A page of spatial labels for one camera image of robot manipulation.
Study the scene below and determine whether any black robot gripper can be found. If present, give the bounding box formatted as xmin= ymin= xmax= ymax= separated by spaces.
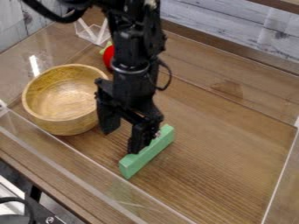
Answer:
xmin=95 ymin=67 xmax=164 ymax=154

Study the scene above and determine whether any green rectangular block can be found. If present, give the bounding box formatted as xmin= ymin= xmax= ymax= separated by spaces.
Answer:
xmin=117 ymin=124 xmax=175 ymax=179

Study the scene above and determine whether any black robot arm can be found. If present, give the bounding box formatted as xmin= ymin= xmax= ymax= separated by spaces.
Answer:
xmin=60 ymin=0 xmax=168 ymax=154

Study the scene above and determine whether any brown wooden bowl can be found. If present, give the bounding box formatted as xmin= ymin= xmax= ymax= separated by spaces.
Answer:
xmin=21 ymin=64 xmax=108 ymax=136

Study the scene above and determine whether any red felt ball with leaf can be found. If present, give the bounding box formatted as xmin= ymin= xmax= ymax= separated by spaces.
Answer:
xmin=99 ymin=41 xmax=115 ymax=70

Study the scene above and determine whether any clear acrylic front wall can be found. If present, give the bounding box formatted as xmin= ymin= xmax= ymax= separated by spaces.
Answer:
xmin=0 ymin=101 xmax=195 ymax=224

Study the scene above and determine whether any clear acrylic corner bracket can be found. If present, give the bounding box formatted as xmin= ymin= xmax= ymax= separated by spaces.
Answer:
xmin=75 ymin=18 xmax=109 ymax=46

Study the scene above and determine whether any black cable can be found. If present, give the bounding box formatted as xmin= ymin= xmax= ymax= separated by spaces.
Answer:
xmin=21 ymin=0 xmax=174 ymax=92

